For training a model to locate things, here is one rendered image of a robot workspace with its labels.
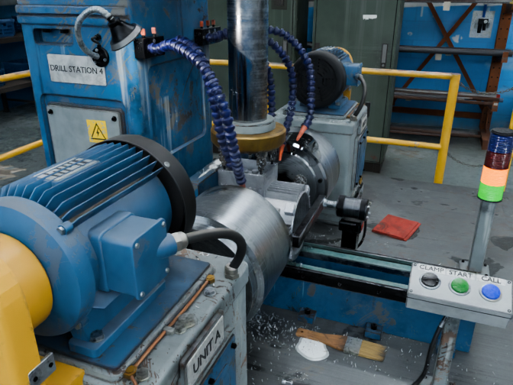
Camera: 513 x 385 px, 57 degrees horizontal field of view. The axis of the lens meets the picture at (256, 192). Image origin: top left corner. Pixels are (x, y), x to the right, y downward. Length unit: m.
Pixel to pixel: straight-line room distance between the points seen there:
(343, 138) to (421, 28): 4.62
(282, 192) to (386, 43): 3.17
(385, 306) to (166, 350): 0.68
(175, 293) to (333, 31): 3.75
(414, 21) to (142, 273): 5.72
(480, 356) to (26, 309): 0.98
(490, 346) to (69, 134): 1.08
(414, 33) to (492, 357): 5.16
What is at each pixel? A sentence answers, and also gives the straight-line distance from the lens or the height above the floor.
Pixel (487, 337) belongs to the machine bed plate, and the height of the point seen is 0.80.
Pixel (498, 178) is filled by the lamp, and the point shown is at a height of 1.10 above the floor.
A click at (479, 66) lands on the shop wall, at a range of 6.16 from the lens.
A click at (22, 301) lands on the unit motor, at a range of 0.48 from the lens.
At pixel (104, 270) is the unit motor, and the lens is 0.54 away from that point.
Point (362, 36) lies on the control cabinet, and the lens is 4.23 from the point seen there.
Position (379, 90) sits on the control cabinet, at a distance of 4.27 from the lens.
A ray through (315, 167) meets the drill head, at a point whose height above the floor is 1.10.
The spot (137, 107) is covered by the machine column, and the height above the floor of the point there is 1.31.
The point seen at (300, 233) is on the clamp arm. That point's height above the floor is 1.03.
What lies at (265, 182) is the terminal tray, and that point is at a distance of 1.13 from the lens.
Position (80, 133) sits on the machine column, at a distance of 1.17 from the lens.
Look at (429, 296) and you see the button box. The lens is 0.91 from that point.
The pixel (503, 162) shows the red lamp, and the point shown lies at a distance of 1.37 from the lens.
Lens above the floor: 1.55
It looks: 23 degrees down
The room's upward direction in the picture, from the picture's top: straight up
